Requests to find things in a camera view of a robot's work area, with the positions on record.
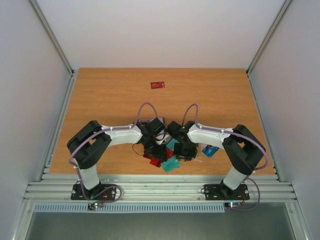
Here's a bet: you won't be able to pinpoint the teal card bottom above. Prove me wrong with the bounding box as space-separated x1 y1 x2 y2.
166 138 178 151

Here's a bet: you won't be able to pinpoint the teal card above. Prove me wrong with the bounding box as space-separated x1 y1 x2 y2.
166 138 178 151
161 159 181 173

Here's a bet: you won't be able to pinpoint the brown leather card holder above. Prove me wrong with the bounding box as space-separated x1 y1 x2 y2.
138 117 165 131

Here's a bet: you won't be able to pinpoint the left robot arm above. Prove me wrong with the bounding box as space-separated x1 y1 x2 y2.
66 118 167 199

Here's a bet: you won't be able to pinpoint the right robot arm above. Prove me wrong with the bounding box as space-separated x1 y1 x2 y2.
166 121 268 198

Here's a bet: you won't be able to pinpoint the dark red striped card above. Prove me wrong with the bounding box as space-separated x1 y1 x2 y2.
143 154 152 160

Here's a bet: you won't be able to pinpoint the red card left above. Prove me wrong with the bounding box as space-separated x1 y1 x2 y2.
149 158 162 168

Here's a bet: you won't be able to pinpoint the blue card right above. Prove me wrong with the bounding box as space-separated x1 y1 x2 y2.
201 144 220 158

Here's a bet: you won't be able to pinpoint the lone red card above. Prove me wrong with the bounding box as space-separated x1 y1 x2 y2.
150 81 165 90

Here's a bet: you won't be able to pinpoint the right circuit board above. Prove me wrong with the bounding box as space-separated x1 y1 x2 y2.
224 201 242 209

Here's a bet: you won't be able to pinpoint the circuit board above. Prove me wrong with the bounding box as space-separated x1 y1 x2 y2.
224 201 242 209
87 202 104 211

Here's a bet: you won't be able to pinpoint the left circuit board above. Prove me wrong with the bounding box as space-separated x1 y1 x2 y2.
87 202 104 211

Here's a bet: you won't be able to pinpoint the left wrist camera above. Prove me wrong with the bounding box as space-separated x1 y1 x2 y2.
155 134 166 145

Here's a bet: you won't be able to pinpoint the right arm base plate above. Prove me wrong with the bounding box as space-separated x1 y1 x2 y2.
202 184 250 201

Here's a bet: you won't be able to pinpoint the grey slotted cable duct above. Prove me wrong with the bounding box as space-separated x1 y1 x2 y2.
34 203 225 214

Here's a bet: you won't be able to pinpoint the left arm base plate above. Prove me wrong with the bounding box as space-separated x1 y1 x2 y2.
70 183 117 201

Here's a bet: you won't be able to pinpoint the left frame post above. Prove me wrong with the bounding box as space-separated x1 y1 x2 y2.
27 0 75 76

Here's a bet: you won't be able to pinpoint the frame post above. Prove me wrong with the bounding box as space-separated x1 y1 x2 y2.
245 0 294 76
27 0 75 76

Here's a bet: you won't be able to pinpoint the aluminium frame rails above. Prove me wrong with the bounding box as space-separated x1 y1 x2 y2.
23 174 297 203

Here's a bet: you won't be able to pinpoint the right frame post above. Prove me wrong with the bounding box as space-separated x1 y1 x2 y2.
245 0 294 76

